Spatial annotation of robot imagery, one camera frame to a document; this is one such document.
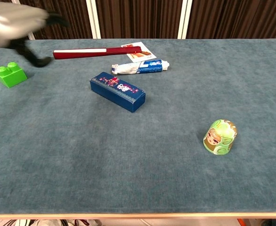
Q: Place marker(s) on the dark brown pleated curtain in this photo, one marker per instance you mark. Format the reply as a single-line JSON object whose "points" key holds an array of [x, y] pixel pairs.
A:
{"points": [[140, 18]]}

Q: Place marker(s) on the green toy building block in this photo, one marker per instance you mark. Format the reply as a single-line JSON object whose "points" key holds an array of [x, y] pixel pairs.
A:
{"points": [[10, 76]]}

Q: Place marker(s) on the green painted nesting doll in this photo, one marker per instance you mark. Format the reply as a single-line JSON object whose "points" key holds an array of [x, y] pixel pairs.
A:
{"points": [[219, 139]]}

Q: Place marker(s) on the wooden table edge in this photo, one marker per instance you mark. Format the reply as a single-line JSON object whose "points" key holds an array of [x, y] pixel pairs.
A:
{"points": [[138, 215]]}

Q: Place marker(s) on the grey black left robot hand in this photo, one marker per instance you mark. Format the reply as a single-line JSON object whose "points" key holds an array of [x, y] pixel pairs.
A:
{"points": [[15, 21]]}

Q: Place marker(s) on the blue velvet table cloth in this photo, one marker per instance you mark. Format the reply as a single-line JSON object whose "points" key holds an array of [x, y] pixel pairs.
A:
{"points": [[152, 176]]}

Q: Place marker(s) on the blue white toothpaste tube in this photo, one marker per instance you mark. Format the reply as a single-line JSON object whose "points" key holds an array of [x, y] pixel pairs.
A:
{"points": [[140, 67]]}

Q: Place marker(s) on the white picture card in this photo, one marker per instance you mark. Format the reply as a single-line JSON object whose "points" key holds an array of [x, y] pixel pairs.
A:
{"points": [[140, 56]]}

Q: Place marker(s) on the blue glasses case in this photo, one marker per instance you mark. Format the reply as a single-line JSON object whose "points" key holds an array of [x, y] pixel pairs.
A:
{"points": [[119, 96]]}

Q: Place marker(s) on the dark red folded fan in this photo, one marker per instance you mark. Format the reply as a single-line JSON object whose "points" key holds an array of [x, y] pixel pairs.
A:
{"points": [[81, 53]]}

